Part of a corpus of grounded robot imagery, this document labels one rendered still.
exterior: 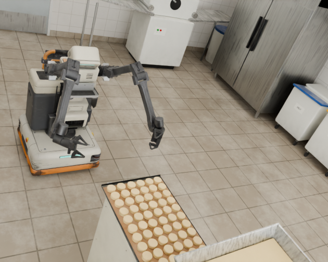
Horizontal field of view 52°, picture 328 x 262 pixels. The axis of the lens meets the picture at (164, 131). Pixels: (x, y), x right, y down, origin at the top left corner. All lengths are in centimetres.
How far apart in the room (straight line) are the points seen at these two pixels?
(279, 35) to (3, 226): 410
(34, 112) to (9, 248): 113
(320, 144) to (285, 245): 344
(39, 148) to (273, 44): 351
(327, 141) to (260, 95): 115
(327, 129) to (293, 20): 152
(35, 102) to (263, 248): 223
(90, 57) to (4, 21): 337
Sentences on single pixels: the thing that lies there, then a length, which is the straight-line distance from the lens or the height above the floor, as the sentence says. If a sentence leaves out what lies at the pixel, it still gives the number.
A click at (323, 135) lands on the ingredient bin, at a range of 492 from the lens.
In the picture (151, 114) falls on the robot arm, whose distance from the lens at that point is 240.
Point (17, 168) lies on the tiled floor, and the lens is 333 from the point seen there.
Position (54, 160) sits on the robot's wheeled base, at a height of 22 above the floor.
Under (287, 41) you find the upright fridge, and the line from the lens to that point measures 503.
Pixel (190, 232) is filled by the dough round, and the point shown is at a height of 92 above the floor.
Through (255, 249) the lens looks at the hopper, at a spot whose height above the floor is 127.
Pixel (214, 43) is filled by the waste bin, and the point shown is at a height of 39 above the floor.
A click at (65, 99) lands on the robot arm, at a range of 214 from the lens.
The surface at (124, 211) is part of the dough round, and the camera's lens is 186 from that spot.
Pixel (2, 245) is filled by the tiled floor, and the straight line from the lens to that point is 280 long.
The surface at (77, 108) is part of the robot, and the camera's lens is 290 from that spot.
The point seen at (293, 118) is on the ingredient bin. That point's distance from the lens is 519.
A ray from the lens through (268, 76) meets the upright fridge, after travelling 518.
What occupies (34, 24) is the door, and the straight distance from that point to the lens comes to 592.
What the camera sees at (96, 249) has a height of 41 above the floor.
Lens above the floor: 230
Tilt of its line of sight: 33 degrees down
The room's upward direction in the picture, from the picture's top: 20 degrees clockwise
